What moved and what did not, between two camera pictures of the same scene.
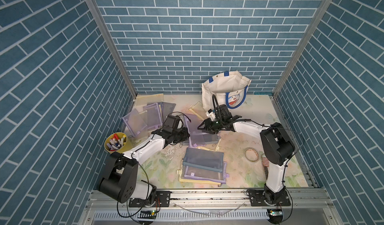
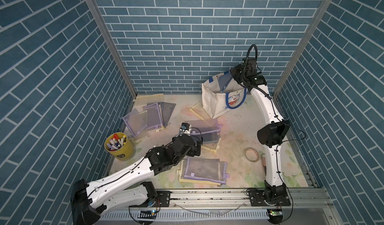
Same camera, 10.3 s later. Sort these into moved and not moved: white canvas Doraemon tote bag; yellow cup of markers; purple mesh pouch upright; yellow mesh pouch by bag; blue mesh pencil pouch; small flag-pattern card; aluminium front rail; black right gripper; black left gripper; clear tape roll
Moved: black right gripper; black left gripper; blue mesh pencil pouch
Not moved: white canvas Doraemon tote bag; purple mesh pouch upright; yellow mesh pouch by bag; small flag-pattern card; yellow cup of markers; aluminium front rail; clear tape roll
